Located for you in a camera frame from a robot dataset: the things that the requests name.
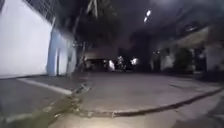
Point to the white wall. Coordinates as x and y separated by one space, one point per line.
23 43

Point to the white painted lines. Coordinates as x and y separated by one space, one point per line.
43 85

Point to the weedy kerb strip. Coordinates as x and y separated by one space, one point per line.
63 105

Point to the low dark building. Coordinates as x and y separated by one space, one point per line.
100 55

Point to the dark bush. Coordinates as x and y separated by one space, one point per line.
182 60

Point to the tall dark trees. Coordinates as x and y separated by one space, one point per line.
100 23

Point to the grey asphalt road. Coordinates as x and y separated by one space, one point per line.
133 90

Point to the blue gate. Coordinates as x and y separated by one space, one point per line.
60 55

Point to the building with pale canopy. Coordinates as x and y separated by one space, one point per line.
196 40

